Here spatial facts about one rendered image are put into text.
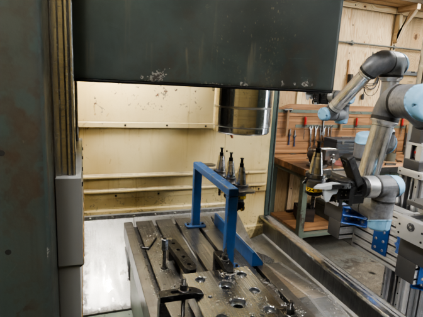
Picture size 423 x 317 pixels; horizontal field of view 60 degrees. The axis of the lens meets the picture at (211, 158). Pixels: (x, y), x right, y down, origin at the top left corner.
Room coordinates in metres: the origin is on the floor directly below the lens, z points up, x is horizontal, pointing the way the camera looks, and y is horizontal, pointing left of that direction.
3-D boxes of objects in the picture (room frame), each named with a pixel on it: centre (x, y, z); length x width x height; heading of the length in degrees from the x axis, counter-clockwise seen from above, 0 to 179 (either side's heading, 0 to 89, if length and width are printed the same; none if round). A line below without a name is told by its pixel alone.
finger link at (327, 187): (1.09, -0.36, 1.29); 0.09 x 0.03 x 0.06; 123
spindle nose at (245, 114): (1.02, -0.08, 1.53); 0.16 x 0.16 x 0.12
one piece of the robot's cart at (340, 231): (1.87, -0.82, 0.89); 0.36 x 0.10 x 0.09; 111
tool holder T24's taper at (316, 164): (1.11, -0.33, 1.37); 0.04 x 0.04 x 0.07
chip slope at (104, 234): (1.64, 0.13, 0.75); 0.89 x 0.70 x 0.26; 109
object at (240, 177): (1.36, -0.12, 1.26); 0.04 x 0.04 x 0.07
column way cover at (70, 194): (0.87, 0.34, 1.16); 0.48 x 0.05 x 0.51; 19
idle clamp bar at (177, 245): (1.28, 0.10, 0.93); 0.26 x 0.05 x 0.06; 24
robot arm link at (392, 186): (1.21, -0.60, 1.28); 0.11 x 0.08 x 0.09; 109
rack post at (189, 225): (1.71, 0.06, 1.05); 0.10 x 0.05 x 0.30; 109
